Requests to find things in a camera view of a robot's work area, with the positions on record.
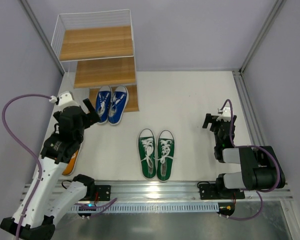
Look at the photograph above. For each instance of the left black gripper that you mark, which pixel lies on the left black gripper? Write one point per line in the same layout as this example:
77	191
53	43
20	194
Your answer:
86	116

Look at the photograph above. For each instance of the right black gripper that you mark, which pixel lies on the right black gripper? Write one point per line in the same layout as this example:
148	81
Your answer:
215	122

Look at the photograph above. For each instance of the blue sneaker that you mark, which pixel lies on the blue sneaker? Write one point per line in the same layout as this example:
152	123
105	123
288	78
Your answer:
102	103
118	103

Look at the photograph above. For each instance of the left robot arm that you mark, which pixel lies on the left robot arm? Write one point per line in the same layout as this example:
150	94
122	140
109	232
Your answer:
36	218

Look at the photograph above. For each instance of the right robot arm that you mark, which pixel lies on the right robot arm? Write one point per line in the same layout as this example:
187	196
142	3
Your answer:
259	168

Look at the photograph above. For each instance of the right green sneaker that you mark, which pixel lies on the right green sneaker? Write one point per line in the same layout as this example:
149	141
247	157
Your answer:
165	155

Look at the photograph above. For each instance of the green sneaker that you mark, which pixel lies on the green sneaker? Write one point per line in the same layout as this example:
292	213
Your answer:
165	155
146	150

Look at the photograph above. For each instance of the left green sneaker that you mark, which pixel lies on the left green sneaker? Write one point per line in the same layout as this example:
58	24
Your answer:
146	150

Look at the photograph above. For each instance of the right orange sneaker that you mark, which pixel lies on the right orange sneaker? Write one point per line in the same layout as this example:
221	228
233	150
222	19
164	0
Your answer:
72	163

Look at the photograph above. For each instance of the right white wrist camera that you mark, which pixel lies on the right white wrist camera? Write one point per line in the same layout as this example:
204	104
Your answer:
225	114

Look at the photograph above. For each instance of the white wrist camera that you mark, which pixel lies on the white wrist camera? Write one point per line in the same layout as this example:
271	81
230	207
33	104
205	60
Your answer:
225	114
64	100

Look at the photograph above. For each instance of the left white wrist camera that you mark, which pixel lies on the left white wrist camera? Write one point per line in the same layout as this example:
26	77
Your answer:
64	100

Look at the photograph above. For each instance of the right aluminium frame rail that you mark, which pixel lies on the right aluminium frame rail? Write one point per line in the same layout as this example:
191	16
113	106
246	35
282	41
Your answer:
254	130

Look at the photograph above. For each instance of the white wire wooden shoe shelf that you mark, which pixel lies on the white wire wooden shoe shelf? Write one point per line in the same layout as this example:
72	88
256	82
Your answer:
97	49

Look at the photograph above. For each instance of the left aluminium frame post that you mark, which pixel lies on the left aluminium frame post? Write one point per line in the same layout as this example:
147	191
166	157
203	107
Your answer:
41	34

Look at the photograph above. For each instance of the aluminium frame post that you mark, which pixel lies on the aluminium frame post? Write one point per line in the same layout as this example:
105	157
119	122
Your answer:
41	34
269	21

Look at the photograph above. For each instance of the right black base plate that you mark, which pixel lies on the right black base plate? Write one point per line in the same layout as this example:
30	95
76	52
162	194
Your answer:
213	191

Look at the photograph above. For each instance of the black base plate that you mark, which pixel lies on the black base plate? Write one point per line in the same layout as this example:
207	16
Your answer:
213	191
98	193

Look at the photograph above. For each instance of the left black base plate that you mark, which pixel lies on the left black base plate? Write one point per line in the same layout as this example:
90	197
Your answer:
98	193

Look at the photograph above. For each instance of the aluminium front rail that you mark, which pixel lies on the aluminium front rail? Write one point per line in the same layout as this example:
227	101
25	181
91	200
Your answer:
171	192

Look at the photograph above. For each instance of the grey slotted cable duct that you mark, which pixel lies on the grey slotted cable duct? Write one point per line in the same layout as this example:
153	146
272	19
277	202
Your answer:
163	207

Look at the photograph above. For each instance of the right aluminium frame post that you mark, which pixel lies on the right aluminium frame post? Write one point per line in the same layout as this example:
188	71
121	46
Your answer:
269	21

